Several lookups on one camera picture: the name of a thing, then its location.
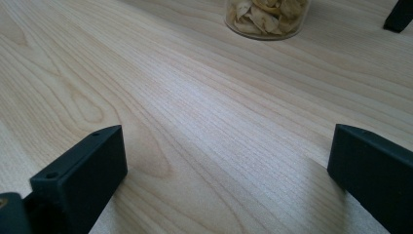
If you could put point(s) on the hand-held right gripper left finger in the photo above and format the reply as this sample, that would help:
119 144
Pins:
84 175

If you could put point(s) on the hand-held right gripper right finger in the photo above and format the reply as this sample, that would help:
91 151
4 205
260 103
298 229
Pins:
373 169

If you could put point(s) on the clear glass jar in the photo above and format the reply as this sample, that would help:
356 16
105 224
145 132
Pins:
233 30

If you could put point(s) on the pale dried slices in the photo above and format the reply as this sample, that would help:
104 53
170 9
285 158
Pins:
266 16

